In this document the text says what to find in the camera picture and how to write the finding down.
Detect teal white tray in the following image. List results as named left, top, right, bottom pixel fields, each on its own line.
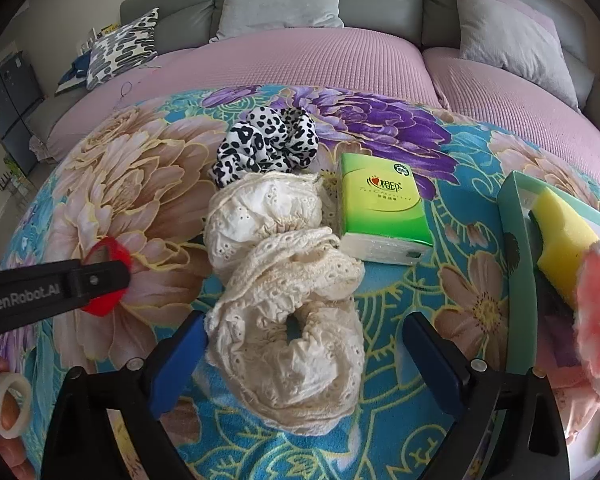
left=497, top=170, right=600, bottom=461

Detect dark cabinet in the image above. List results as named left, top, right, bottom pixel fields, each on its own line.
left=0, top=67, right=45, bottom=176

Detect grey pink cushion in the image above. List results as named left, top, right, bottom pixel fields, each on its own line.
left=447, top=0, right=581, bottom=113

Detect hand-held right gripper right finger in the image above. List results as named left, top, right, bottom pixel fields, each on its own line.
left=402, top=311, right=571, bottom=480

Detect black white spotted scrunchie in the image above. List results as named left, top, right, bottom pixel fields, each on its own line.
left=209, top=106, right=318, bottom=188

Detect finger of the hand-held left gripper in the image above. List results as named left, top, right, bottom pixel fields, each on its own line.
left=67, top=259, right=132, bottom=307

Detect floral blanket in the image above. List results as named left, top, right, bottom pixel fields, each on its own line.
left=0, top=85, right=600, bottom=480

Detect beige masking tape roll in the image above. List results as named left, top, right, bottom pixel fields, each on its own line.
left=0, top=372, right=32, bottom=438

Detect black white patterned cushion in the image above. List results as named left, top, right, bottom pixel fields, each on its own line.
left=86, top=7, right=160, bottom=91

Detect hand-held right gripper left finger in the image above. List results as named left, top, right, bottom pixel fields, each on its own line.
left=42, top=310, right=208, bottom=480

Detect small cream lace scrunchie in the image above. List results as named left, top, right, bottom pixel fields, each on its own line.
left=203, top=172, right=326, bottom=281

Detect person's left hand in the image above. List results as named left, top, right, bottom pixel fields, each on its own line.
left=0, top=356, right=37, bottom=480

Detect red tape roll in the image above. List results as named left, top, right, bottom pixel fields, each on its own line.
left=80, top=236, right=133, bottom=317

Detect blue cloth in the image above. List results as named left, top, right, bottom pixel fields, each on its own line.
left=55, top=52, right=93, bottom=96

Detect green tissue pack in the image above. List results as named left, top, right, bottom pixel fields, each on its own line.
left=337, top=152, right=435, bottom=267

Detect pink sofa cover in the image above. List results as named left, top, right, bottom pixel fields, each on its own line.
left=45, top=27, right=600, bottom=131

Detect large cream lace scrunchie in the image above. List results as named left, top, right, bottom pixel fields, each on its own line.
left=203, top=227, right=367, bottom=436

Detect yellow sponge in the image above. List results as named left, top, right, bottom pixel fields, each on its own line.
left=529, top=191, right=600, bottom=311

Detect plain grey cushion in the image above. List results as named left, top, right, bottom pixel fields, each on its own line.
left=215, top=0, right=345, bottom=43

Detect grey sofa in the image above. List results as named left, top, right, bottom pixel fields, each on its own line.
left=120, top=0, right=600, bottom=111

